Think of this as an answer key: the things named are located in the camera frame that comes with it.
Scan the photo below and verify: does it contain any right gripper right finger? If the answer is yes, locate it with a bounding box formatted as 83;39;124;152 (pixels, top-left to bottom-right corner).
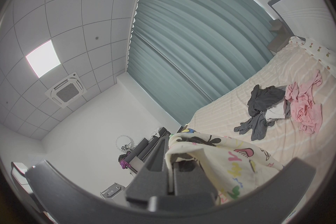
173;159;218;200

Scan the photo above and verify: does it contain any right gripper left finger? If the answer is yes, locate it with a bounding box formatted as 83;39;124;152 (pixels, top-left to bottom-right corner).
125;135;174;205

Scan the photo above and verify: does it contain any white printed pyjama top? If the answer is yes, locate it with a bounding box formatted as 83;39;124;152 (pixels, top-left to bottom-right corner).
165;132;285;205

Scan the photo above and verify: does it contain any bed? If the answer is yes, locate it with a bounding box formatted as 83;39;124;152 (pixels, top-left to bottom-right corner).
181;0;336;192

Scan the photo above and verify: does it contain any black low cabinet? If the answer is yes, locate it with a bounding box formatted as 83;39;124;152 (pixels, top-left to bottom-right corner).
125;127;171;174

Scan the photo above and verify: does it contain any purple plastic bag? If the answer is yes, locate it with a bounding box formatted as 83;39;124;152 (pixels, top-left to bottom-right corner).
118;153;130;169

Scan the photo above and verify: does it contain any dark grey garment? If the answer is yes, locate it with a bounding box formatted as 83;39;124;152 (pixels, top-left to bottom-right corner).
234;102;292;141

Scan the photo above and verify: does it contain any blue-green curtain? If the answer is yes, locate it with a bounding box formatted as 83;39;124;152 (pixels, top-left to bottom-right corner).
126;30;218;126
130;0;280;100

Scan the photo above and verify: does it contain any white garment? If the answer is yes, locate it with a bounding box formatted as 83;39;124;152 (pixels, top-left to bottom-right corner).
264;101;288;121

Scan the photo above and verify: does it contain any black garment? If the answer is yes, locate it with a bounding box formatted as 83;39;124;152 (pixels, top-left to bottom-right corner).
247;85;286;117

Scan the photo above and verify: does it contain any ceiling air conditioner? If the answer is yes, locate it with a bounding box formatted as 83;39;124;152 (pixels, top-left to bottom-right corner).
45;72;88;108

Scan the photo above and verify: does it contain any pink garment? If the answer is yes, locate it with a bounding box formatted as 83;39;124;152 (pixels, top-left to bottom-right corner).
285;71;323;134

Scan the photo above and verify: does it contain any square ceiling light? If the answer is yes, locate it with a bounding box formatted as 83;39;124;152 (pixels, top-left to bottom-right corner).
25;40;62;78

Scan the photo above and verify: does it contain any grey bedside table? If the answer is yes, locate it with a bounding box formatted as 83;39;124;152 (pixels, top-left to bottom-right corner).
267;19;292;56

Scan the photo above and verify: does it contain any white heart printed pillow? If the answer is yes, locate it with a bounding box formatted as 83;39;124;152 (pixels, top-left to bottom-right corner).
289;36;336;72

